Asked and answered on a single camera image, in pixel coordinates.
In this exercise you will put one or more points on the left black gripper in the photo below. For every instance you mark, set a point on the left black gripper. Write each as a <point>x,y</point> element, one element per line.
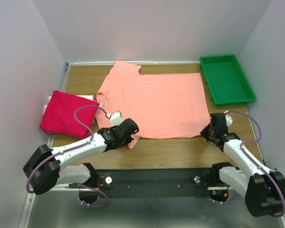
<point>128,141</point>

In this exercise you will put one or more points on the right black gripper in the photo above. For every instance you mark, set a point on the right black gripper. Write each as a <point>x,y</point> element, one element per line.
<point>204,133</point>

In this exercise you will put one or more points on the salmon pink t-shirt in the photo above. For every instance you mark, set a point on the salmon pink t-shirt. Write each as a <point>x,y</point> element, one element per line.
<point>163,105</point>

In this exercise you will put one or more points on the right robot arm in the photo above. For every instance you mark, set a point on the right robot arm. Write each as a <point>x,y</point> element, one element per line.
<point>262,188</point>

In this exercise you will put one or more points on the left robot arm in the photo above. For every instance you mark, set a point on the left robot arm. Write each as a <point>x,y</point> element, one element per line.
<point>44,169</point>

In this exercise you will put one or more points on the green plastic tray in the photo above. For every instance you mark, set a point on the green plastic tray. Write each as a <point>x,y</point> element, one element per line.
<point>226,81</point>

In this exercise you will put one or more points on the folded red t-shirt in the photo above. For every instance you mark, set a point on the folded red t-shirt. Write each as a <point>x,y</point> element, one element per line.
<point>58,120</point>

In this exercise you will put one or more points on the folded white t-shirt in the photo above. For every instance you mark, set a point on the folded white t-shirt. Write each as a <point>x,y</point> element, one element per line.
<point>68,101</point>

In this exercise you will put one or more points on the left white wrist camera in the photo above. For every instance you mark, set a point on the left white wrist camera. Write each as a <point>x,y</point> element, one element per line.
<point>115,118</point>

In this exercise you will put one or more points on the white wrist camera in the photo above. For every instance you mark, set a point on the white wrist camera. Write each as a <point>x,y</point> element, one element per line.
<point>115,118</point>
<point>229,119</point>

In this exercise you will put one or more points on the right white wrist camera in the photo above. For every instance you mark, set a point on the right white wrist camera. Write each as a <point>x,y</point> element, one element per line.
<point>229,119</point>

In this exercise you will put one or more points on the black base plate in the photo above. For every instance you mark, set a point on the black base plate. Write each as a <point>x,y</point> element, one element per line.
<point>149,183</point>

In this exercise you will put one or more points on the aluminium frame rail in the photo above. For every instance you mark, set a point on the aluminium frame rail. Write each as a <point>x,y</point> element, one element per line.
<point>37,190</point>

